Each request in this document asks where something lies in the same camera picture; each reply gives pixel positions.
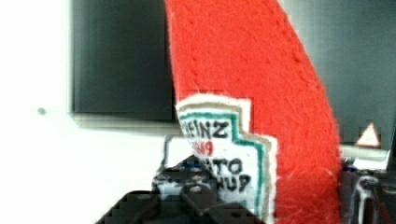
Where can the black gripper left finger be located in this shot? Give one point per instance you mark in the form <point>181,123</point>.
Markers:
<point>183,194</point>

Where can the red ketchup bottle toy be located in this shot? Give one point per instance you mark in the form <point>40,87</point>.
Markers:
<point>254,109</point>

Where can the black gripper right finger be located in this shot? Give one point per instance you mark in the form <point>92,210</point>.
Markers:
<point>368,181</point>

